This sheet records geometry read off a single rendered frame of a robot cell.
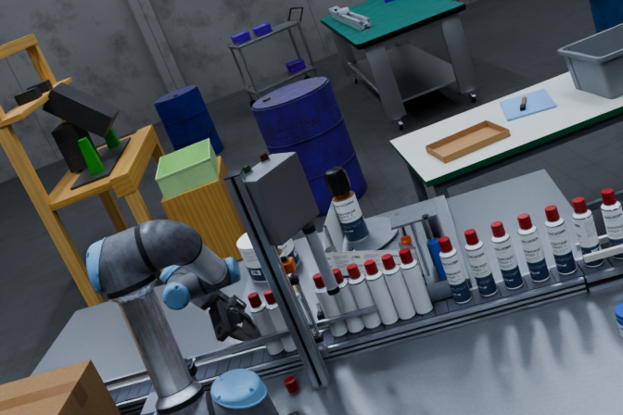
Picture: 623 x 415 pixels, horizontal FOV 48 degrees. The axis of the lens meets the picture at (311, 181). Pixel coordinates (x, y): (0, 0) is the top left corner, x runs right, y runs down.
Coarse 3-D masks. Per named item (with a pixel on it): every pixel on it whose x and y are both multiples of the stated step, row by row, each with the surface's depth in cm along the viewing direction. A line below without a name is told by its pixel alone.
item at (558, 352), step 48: (480, 192) 277; (528, 192) 262; (480, 240) 241; (576, 240) 220; (240, 288) 274; (96, 336) 280; (192, 336) 252; (432, 336) 200; (480, 336) 192; (528, 336) 185; (576, 336) 178; (336, 384) 196; (384, 384) 188; (432, 384) 181; (480, 384) 175; (528, 384) 169; (576, 384) 163
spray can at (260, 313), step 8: (248, 296) 206; (256, 296) 205; (256, 304) 206; (264, 304) 207; (256, 312) 206; (264, 312) 206; (256, 320) 207; (264, 320) 207; (264, 328) 207; (272, 328) 208; (272, 344) 209; (280, 344) 210; (272, 352) 210; (280, 352) 211
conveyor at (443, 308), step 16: (576, 272) 195; (528, 288) 196; (432, 304) 206; (448, 304) 203; (464, 304) 200; (400, 320) 204; (416, 320) 202; (352, 336) 205; (256, 352) 216; (208, 368) 218; (224, 368) 215; (240, 368) 211; (144, 384) 222
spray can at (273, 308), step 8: (264, 296) 205; (272, 296) 204; (272, 304) 205; (272, 312) 205; (280, 312) 205; (272, 320) 206; (280, 320) 205; (280, 328) 206; (288, 336) 207; (288, 344) 208; (288, 352) 209
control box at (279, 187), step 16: (272, 160) 184; (288, 160) 182; (256, 176) 177; (272, 176) 178; (288, 176) 182; (304, 176) 186; (256, 192) 175; (272, 192) 177; (288, 192) 182; (304, 192) 186; (256, 208) 179; (272, 208) 177; (288, 208) 182; (304, 208) 186; (272, 224) 178; (288, 224) 181; (304, 224) 186; (272, 240) 181
